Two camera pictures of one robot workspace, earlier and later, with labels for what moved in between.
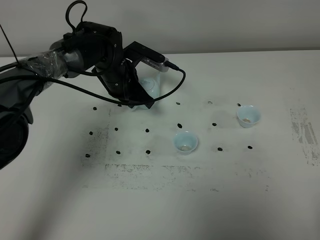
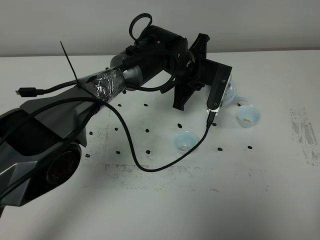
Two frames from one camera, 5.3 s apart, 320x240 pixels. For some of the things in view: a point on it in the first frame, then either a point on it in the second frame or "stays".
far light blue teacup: [248, 115] stays
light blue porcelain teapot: [152, 85] → [229, 98]
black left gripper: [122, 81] → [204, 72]
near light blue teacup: [184, 142] stays
